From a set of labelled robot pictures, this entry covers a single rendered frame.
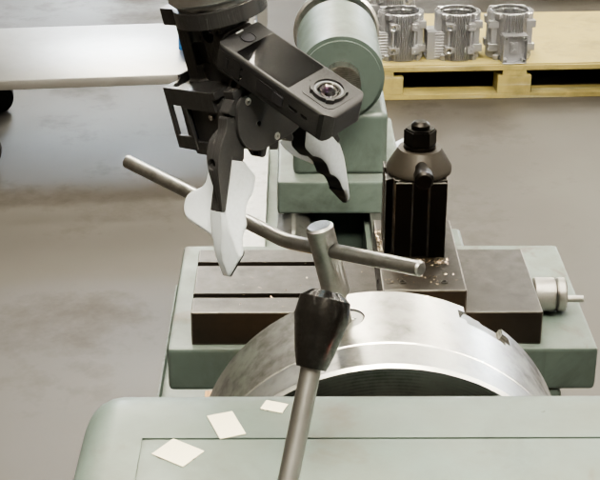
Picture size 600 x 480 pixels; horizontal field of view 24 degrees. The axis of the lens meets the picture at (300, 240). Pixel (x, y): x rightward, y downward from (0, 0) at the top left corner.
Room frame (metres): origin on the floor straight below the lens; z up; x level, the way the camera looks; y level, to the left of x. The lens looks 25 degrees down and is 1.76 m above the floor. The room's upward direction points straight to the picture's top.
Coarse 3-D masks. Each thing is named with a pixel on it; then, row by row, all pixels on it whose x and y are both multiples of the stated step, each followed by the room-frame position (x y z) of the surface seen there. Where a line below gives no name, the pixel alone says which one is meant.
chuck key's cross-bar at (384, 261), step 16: (128, 160) 1.14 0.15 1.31; (144, 176) 1.12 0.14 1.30; (160, 176) 1.11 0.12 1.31; (176, 192) 1.09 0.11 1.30; (256, 224) 1.03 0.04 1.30; (272, 240) 1.02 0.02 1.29; (288, 240) 1.01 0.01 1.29; (304, 240) 1.00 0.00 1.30; (336, 256) 0.97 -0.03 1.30; (352, 256) 0.95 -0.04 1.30; (368, 256) 0.94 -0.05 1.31; (384, 256) 0.94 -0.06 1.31; (400, 256) 0.93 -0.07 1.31; (400, 272) 0.92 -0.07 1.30; (416, 272) 0.91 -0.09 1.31
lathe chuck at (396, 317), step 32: (288, 320) 1.01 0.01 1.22; (384, 320) 0.97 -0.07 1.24; (416, 320) 0.98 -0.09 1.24; (448, 320) 0.99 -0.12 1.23; (256, 352) 0.99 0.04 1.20; (288, 352) 0.96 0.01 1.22; (480, 352) 0.95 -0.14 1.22; (512, 352) 0.99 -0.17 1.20; (224, 384) 1.00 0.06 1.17; (256, 384) 0.94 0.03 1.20; (544, 384) 1.01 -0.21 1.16
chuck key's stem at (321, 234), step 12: (312, 228) 0.98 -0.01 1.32; (324, 228) 0.98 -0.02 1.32; (312, 240) 0.98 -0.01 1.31; (324, 240) 0.97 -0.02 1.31; (336, 240) 0.98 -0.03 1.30; (312, 252) 0.98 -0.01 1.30; (324, 252) 0.97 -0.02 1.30; (324, 264) 0.97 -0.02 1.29; (336, 264) 0.97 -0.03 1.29; (324, 276) 0.97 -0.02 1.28; (336, 276) 0.97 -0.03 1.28; (324, 288) 0.98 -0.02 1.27; (336, 288) 0.97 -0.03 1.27; (348, 288) 0.98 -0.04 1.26
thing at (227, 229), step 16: (208, 176) 1.00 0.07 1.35; (240, 176) 0.98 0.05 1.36; (192, 192) 1.00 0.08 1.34; (208, 192) 0.99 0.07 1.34; (240, 192) 0.97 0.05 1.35; (192, 208) 1.00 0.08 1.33; (208, 208) 0.98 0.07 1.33; (240, 208) 0.97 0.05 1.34; (208, 224) 0.98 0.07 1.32; (224, 224) 0.96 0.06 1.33; (240, 224) 0.97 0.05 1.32; (224, 240) 0.96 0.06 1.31; (240, 240) 0.97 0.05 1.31; (224, 256) 0.96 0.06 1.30; (240, 256) 0.96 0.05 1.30; (224, 272) 0.96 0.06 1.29
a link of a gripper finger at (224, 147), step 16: (224, 128) 0.98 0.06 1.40; (208, 144) 0.98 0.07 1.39; (224, 144) 0.97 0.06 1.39; (240, 144) 0.98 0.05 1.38; (208, 160) 0.97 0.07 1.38; (224, 160) 0.97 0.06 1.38; (240, 160) 0.98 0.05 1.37; (224, 176) 0.97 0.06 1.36; (224, 192) 0.96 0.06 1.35; (224, 208) 0.96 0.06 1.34
